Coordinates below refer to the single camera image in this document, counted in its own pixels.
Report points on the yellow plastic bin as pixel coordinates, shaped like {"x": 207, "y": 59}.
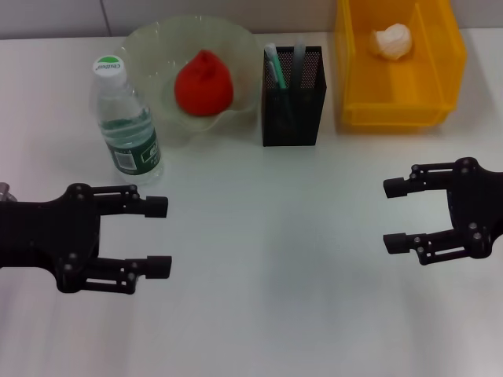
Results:
{"x": 393, "y": 110}

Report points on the green white toothbrush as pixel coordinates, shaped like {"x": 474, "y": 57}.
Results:
{"x": 275, "y": 68}

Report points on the black mesh pen holder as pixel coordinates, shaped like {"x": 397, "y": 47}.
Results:
{"x": 291, "y": 118}

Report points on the orange fruit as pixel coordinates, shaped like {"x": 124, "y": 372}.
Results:
{"x": 202, "y": 90}

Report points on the grey marker pen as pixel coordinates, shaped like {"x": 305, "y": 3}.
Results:
{"x": 297, "y": 66}

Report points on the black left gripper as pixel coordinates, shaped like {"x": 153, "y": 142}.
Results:
{"x": 51, "y": 235}

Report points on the green glass fruit bowl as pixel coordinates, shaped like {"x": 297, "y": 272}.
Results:
{"x": 165, "y": 51}

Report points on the white paper ball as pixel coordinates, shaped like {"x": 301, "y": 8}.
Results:
{"x": 393, "y": 41}

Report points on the clear green-label water bottle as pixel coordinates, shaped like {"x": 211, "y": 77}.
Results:
{"x": 129, "y": 133}

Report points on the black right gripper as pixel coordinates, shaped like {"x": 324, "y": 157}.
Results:
{"x": 477, "y": 208}

